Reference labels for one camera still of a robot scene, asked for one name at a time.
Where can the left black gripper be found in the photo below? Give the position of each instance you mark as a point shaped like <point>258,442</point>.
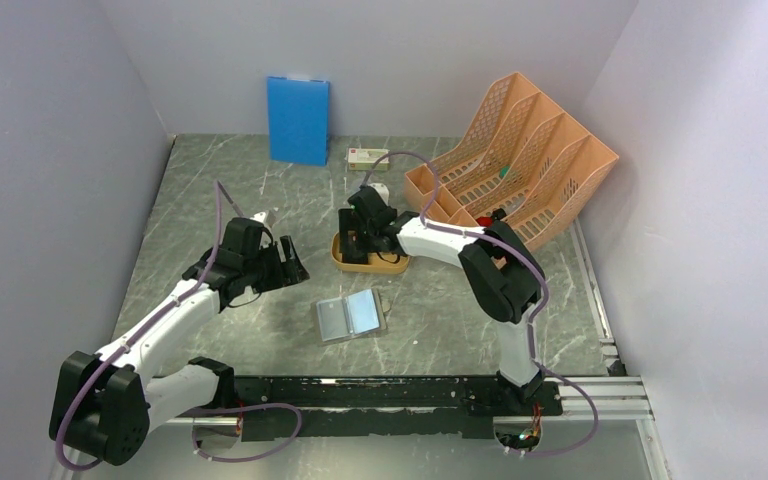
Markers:
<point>288,272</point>

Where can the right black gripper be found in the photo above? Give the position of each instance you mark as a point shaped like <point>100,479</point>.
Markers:
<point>348,222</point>

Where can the yellow oval tray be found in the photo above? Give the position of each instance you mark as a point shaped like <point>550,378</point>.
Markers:
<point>385,264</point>

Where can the grey card holder wallet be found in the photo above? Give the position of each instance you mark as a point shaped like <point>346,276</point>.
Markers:
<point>344,318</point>

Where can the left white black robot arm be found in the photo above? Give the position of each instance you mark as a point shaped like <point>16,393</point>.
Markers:
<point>107,402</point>

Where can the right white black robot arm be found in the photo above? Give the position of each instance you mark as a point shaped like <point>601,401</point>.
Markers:
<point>505,279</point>

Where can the small white red box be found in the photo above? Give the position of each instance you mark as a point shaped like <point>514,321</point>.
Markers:
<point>362,159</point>

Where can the blue board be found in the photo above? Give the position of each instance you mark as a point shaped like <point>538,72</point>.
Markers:
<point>298,120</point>

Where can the red black object in rack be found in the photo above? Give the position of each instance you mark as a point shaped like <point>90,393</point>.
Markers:
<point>487,221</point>

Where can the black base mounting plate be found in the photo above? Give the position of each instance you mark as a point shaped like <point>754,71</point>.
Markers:
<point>283,419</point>

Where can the orange file organizer rack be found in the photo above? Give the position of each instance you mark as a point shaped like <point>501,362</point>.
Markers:
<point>556,165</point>

